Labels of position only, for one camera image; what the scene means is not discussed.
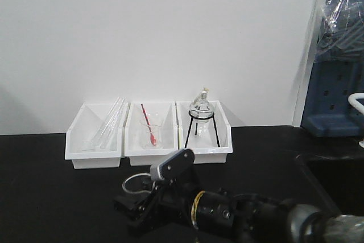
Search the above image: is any left white plastic bin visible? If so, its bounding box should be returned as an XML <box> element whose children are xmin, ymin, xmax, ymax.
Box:
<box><xmin>64</xmin><ymin>102</ymin><xmax>129</xmax><ymax>169</ymax></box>

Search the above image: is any right white plastic bin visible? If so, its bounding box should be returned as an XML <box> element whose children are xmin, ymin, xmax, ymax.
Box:
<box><xmin>176</xmin><ymin>101</ymin><xmax>233</xmax><ymax>164</ymax></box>

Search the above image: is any small glass beaker in bin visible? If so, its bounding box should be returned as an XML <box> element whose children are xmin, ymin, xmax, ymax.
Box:
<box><xmin>139</xmin><ymin>120</ymin><xmax>163</xmax><ymax>150</ymax></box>

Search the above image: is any blue pegboard drying rack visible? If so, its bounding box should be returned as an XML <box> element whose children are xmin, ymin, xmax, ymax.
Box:
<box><xmin>301</xmin><ymin>0</ymin><xmax>363</xmax><ymax>137</ymax></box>

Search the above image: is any glass test tubes bundle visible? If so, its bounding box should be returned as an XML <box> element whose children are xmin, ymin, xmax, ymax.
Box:
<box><xmin>81</xmin><ymin>97</ymin><xmax>125</xmax><ymax>151</ymax></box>

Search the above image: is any black wire tripod stand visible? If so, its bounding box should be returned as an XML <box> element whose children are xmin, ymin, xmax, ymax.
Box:
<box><xmin>184</xmin><ymin>110</ymin><xmax>221</xmax><ymax>149</ymax></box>

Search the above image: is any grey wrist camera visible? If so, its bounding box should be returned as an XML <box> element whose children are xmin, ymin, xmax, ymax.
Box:
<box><xmin>150</xmin><ymin>149</ymin><xmax>195</xmax><ymax>182</ymax></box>

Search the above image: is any white plastic bin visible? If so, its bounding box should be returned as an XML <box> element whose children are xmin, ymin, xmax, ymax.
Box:
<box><xmin>176</xmin><ymin>101</ymin><xmax>233</xmax><ymax>164</ymax></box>
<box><xmin>123</xmin><ymin>101</ymin><xmax>179</xmax><ymax>166</ymax></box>
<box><xmin>64</xmin><ymin>102</ymin><xmax>129</xmax><ymax>169</ymax></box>

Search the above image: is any clear glass beaker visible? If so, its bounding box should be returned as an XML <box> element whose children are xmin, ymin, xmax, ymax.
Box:
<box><xmin>122</xmin><ymin>172</ymin><xmax>155</xmax><ymax>195</ymax></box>

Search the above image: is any white faucet pipe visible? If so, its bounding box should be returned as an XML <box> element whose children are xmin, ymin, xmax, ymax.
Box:
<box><xmin>347</xmin><ymin>92</ymin><xmax>364</xmax><ymax>148</ymax></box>

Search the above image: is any clear plastic bag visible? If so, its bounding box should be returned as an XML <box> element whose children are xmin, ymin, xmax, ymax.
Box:
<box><xmin>317</xmin><ymin>0</ymin><xmax>363</xmax><ymax>58</ymax></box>

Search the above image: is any black lab sink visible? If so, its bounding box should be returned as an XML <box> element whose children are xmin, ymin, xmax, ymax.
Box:
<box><xmin>295</xmin><ymin>154</ymin><xmax>363</xmax><ymax>216</ymax></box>

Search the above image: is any round glass flask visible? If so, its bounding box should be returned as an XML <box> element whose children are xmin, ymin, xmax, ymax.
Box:
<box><xmin>189</xmin><ymin>88</ymin><xmax>214</xmax><ymax>135</ymax></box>

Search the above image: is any middle white plastic bin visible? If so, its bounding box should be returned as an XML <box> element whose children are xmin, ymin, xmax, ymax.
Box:
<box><xmin>123</xmin><ymin>101</ymin><xmax>179</xmax><ymax>166</ymax></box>

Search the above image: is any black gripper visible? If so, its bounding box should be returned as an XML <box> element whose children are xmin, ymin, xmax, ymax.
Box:
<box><xmin>113</xmin><ymin>164</ymin><xmax>202</xmax><ymax>228</ymax></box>

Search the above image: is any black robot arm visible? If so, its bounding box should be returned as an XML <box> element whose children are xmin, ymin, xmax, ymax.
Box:
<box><xmin>113</xmin><ymin>166</ymin><xmax>363</xmax><ymax>242</ymax></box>

